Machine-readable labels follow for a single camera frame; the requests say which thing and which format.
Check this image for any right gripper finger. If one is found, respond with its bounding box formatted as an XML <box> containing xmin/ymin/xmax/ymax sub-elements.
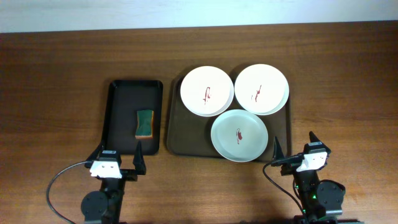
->
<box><xmin>272</xmin><ymin>136</ymin><xmax>285</xmax><ymax>161</ymax></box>
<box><xmin>309</xmin><ymin>131</ymin><xmax>322</xmax><ymax>144</ymax></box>

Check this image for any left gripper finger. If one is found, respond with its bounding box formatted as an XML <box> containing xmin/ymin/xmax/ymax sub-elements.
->
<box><xmin>133</xmin><ymin>141</ymin><xmax>146</xmax><ymax>170</ymax></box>
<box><xmin>86</xmin><ymin>140</ymin><xmax>104</xmax><ymax>161</ymax></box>

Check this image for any green orange sponge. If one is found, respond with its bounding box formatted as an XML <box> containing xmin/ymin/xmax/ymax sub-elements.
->
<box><xmin>135</xmin><ymin>110</ymin><xmax>154</xmax><ymax>139</ymax></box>

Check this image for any white plate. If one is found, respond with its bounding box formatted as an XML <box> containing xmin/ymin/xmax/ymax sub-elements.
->
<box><xmin>234</xmin><ymin>64</ymin><xmax>289</xmax><ymax>116</ymax></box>
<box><xmin>180</xmin><ymin>66</ymin><xmax>234</xmax><ymax>117</ymax></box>
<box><xmin>210</xmin><ymin>110</ymin><xmax>269</xmax><ymax>162</ymax></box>

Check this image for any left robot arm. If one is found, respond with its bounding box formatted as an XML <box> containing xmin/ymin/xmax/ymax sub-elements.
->
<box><xmin>81</xmin><ymin>142</ymin><xmax>146</xmax><ymax>224</ymax></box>

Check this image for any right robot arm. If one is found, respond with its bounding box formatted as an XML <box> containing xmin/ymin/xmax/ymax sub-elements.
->
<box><xmin>270</xmin><ymin>132</ymin><xmax>346</xmax><ymax>223</ymax></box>

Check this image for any small black tray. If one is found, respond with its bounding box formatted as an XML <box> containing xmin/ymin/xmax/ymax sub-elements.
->
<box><xmin>101</xmin><ymin>80</ymin><xmax>163</xmax><ymax>156</ymax></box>

